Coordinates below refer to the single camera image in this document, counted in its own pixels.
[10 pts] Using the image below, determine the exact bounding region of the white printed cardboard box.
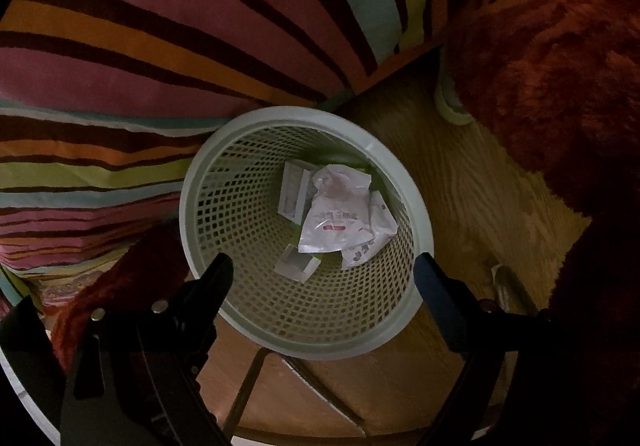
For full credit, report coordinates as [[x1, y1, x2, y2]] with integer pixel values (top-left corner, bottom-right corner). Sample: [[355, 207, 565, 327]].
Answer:
[[278, 161, 316, 227]]

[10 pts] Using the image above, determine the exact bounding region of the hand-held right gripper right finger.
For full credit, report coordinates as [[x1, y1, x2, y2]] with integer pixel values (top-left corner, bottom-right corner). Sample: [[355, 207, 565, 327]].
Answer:
[[412, 252, 591, 446]]

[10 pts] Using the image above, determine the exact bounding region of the pale green slipper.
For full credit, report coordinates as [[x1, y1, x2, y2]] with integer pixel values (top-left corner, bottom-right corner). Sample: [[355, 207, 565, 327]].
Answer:
[[432, 76, 476, 127]]

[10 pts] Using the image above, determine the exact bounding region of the striped colourful bedsheet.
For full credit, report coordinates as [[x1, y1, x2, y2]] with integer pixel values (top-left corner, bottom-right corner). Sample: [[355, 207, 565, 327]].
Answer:
[[0, 0, 613, 307]]

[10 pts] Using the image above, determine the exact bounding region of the small green box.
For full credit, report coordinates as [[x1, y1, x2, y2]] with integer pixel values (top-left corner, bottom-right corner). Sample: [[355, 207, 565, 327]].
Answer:
[[274, 226, 323, 283]]

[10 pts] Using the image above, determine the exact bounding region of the metal rod frame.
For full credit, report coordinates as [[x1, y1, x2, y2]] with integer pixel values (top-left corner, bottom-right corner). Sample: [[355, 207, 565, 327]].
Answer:
[[220, 346, 368, 434]]

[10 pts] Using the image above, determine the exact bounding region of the red fuzzy rug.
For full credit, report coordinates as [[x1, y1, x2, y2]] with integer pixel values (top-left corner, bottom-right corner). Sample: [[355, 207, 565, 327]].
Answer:
[[442, 0, 640, 442]]

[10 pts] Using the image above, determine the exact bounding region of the pale green mesh wastebasket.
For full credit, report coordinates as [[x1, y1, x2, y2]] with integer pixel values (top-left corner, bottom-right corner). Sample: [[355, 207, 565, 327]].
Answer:
[[179, 105, 435, 361]]

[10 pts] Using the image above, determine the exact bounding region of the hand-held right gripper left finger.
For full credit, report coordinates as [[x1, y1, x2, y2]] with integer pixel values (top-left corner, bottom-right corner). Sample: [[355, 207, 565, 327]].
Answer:
[[60, 252, 235, 446]]

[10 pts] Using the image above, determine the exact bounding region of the white paper bag pink print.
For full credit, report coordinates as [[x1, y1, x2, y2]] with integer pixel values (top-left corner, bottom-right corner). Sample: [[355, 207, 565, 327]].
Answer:
[[298, 164, 373, 254]]

